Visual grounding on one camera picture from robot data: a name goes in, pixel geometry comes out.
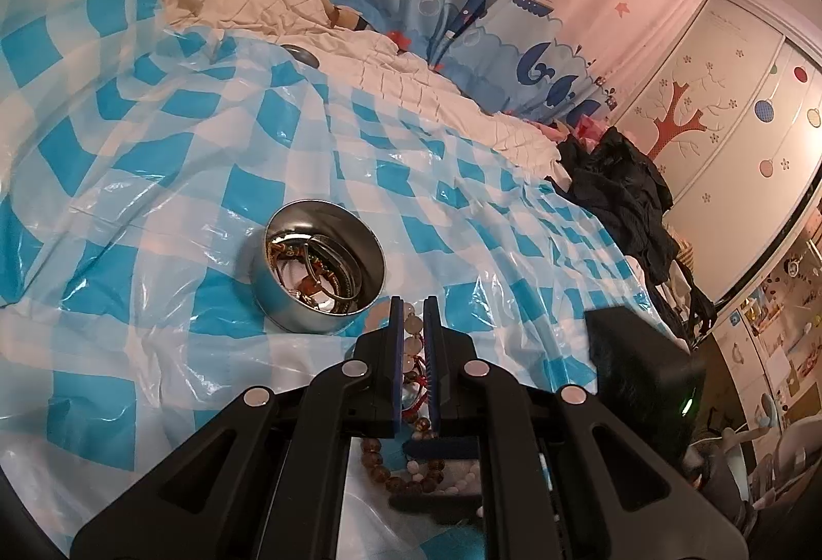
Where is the black clothes heap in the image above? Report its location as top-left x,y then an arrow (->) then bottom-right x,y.
555,126 -> 682,282

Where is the metal bangle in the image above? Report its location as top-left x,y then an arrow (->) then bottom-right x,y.
302,239 -> 370,313

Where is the white door with stickers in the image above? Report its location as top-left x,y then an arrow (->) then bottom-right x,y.
706,239 -> 822,445

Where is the white quilt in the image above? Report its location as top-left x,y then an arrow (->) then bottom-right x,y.
138,0 -> 563,182

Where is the white wardrobe with tree decal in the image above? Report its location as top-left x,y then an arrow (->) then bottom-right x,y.
610,0 -> 822,291

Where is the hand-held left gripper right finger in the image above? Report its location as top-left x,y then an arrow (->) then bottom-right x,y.
424,295 -> 751,560

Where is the pink cloth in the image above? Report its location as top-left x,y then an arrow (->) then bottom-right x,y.
536,110 -> 614,146

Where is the pale bead bracelet red cord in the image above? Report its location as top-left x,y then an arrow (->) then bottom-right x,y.
388,296 -> 433,407

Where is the blue white checked plastic sheet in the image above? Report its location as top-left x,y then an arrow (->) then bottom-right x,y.
0,0 -> 672,560

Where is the pile of mixed bracelets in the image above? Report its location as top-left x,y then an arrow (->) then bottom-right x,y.
356,415 -> 484,535

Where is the brown and black object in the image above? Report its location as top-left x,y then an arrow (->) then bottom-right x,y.
327,3 -> 370,31

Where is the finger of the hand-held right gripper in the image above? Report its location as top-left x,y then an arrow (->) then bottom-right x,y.
390,492 -> 484,528
403,438 -> 481,459

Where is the round silver metal tin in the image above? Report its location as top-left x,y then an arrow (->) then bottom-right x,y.
247,200 -> 386,335

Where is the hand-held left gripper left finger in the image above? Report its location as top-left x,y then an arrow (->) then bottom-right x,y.
69,305 -> 405,560

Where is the small round dark object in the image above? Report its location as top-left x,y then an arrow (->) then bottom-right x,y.
281,44 -> 322,68

